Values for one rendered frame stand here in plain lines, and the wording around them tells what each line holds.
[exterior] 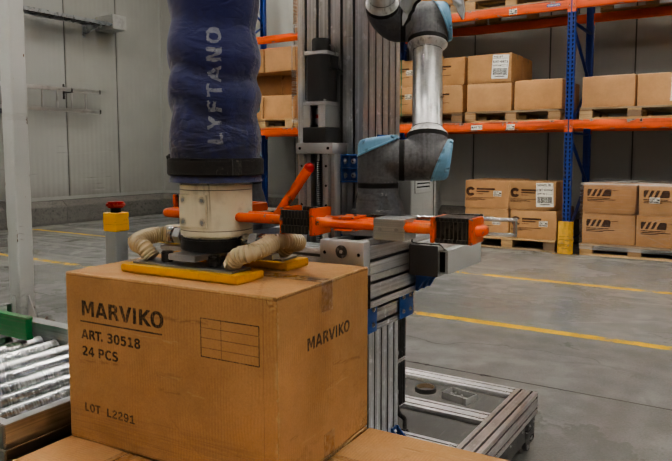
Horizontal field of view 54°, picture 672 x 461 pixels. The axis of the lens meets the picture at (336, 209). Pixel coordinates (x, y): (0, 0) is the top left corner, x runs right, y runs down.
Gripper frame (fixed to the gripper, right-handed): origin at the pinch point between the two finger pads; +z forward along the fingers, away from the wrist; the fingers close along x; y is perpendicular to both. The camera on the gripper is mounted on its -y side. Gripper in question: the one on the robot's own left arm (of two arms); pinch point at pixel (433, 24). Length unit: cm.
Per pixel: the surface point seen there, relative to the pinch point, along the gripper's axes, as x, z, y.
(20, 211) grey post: -364, 70, -124
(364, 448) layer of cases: -8, 98, 18
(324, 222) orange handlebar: -12, 45, 29
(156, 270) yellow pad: -48, 56, 43
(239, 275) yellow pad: -26, 56, 40
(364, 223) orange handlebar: -2, 44, 29
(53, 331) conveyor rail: -148, 94, 1
